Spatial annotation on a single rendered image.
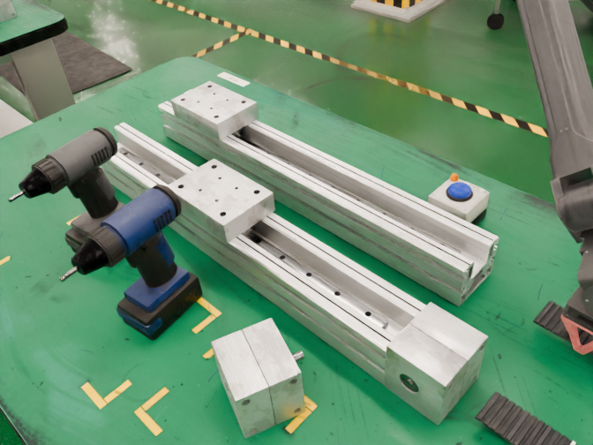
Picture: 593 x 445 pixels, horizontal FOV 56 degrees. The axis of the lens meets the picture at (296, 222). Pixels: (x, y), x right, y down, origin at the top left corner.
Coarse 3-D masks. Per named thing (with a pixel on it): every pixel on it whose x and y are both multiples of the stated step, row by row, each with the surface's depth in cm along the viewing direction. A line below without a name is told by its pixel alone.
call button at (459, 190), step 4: (452, 184) 100; (456, 184) 100; (460, 184) 100; (464, 184) 100; (448, 188) 100; (452, 188) 99; (456, 188) 99; (460, 188) 99; (464, 188) 99; (468, 188) 99; (448, 192) 100; (452, 192) 99; (456, 192) 98; (460, 192) 98; (464, 192) 98; (468, 192) 98; (452, 196) 99; (456, 196) 98; (460, 196) 98; (464, 196) 98; (468, 196) 99
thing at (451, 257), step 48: (192, 144) 125; (240, 144) 113; (288, 144) 112; (288, 192) 107; (336, 192) 99; (384, 192) 98; (384, 240) 93; (432, 240) 88; (480, 240) 88; (432, 288) 90
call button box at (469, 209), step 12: (432, 192) 101; (444, 192) 101; (480, 192) 100; (432, 204) 101; (444, 204) 99; (456, 204) 98; (468, 204) 98; (480, 204) 99; (468, 216) 97; (480, 216) 102
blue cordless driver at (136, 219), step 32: (160, 192) 81; (128, 224) 77; (160, 224) 80; (96, 256) 74; (128, 256) 81; (160, 256) 84; (128, 288) 88; (160, 288) 87; (192, 288) 91; (128, 320) 88; (160, 320) 86
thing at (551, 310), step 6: (546, 306) 83; (552, 306) 83; (558, 306) 83; (540, 312) 83; (546, 312) 82; (552, 312) 82; (558, 312) 82; (540, 318) 81; (546, 318) 81; (552, 318) 82; (540, 324) 81; (546, 324) 81
